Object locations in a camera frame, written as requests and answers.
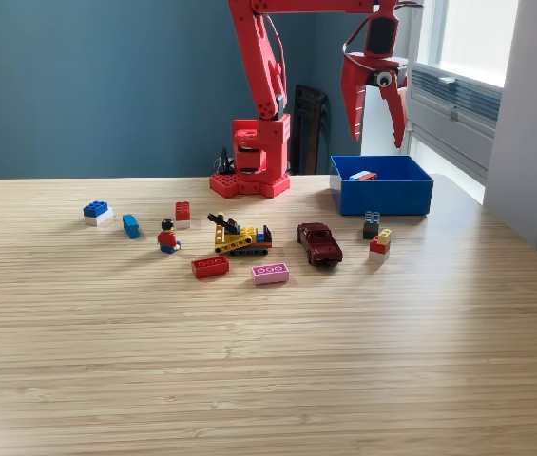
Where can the grey window vent panel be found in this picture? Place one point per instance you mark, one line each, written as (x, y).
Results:
(458, 123)

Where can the yellow toy digger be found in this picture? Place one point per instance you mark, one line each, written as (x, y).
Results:
(239, 240)

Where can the black brick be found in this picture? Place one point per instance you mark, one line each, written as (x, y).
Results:
(371, 228)

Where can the toy figure red shirt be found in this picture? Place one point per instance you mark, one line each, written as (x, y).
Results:
(167, 237)

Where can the flat pink brick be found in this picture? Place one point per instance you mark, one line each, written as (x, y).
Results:
(270, 274)

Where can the white window frame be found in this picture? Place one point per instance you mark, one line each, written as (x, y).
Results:
(427, 33)

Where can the small blue brick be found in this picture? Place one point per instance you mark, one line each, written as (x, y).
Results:
(131, 227)

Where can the tall red and white brick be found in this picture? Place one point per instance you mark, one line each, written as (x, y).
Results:
(182, 211)

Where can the flat red brick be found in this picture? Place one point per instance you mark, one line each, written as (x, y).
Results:
(210, 268)

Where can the red white yellow brick stack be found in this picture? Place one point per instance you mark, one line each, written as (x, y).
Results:
(379, 249)

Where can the blue and white brick stack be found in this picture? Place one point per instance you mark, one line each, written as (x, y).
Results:
(97, 211)

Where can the blue plastic bin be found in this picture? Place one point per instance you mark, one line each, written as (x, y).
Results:
(382, 199)

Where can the red and white brick block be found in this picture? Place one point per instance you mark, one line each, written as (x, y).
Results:
(365, 176)

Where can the black chair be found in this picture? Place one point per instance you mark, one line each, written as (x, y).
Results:
(313, 133)

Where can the dark red toy car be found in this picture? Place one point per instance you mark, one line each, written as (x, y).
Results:
(322, 247)

